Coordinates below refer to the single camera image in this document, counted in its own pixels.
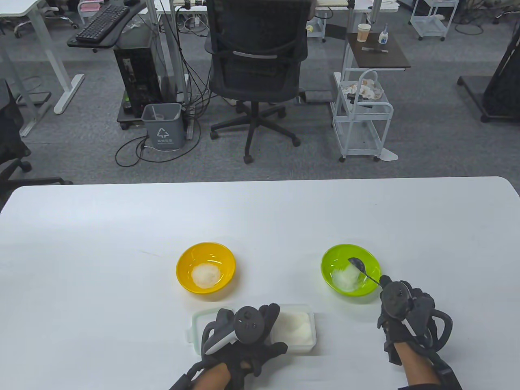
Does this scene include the green plastic bowl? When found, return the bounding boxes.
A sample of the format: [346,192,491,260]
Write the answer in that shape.
[321,244,381,304]

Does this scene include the black computer tower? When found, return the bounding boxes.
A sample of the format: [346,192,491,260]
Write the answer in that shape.
[113,43,165,118]

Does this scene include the grey trash bin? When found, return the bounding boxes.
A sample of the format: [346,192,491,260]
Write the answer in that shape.
[141,103,184,150]

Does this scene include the black keyboard tray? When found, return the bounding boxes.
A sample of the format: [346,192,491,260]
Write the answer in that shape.
[67,2,147,52]

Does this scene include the black and white handheld controller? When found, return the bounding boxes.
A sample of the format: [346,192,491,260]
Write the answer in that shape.
[203,307,272,356]
[380,282,453,354]

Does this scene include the crumpled white tissues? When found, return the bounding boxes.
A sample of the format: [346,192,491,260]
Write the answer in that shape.
[340,79,384,100]

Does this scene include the clear lid with green seal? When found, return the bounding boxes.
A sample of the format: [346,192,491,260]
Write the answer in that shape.
[186,309,222,356]

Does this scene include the black long-handled spoon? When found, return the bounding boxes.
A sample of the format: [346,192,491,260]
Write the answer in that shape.
[348,257,382,287]

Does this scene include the small white trolley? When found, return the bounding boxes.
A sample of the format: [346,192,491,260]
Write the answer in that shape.
[305,12,327,43]

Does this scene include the person's right forearm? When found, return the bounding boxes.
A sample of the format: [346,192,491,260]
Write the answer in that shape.
[400,341,442,390]

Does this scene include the black floor cable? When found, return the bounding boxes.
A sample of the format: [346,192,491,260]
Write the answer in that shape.
[115,118,202,167]

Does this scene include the black swivel chair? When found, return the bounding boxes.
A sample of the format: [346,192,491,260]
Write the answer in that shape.
[0,79,74,204]

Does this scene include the yellow plastic bowl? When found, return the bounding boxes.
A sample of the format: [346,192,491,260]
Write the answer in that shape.
[175,242,237,294]

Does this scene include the dark brown side table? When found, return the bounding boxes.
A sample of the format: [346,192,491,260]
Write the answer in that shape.
[346,32,412,72]

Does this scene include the white desk with grey legs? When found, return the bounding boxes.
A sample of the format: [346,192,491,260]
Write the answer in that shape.
[144,0,399,141]

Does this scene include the black keyboard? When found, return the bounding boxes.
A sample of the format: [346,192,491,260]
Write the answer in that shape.
[75,4,130,43]

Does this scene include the white wire rolling cart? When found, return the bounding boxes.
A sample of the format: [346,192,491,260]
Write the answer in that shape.
[331,68,394,163]

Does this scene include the clear plastic sugar container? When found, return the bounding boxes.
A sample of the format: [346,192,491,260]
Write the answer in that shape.
[270,304,317,353]

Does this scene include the person's left hand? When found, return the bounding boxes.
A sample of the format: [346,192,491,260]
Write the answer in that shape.
[202,303,288,376]

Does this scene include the black mesh office chair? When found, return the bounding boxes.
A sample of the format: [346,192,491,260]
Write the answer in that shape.
[204,0,311,164]

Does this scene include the white sugar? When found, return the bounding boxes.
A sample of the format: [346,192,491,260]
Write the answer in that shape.
[333,268,363,291]
[273,312,311,344]
[191,263,223,288]

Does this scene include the pink box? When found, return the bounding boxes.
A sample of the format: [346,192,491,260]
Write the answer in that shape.
[77,0,107,15]

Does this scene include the person's right hand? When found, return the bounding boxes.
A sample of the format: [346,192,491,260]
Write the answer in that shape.
[377,275,437,351]

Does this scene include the person's left forearm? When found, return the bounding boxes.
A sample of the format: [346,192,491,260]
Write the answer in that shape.
[191,362,233,390]

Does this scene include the black floor stand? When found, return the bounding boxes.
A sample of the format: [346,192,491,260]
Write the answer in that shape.
[457,39,520,123]

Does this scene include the white standing desk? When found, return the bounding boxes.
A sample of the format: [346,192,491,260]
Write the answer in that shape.
[0,0,86,139]

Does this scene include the white utility cart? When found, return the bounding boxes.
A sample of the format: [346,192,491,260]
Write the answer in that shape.
[409,0,460,41]

